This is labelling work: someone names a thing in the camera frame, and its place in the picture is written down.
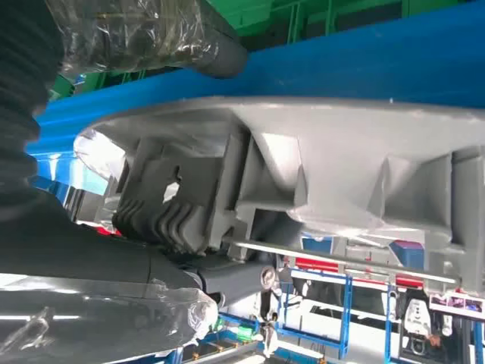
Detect white curved panel part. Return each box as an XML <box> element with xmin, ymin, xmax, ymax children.
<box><xmin>72</xmin><ymin>127</ymin><xmax>127</xmax><ymax>183</ymax></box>

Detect red barrier belt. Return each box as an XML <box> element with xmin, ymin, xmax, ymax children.
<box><xmin>293</xmin><ymin>257</ymin><xmax>425</xmax><ymax>290</ymax></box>

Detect green plastic crate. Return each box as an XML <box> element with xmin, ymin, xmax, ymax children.
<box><xmin>49</xmin><ymin>70</ymin><xmax>146</xmax><ymax>102</ymax></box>
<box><xmin>206</xmin><ymin>0</ymin><xmax>485</xmax><ymax>52</ymax></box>

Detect blue metal shelf rack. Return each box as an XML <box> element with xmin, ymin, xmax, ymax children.
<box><xmin>217</xmin><ymin>268</ymin><xmax>485</xmax><ymax>364</ymax></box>
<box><xmin>25</xmin><ymin>2</ymin><xmax>485</xmax><ymax>202</ymax></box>

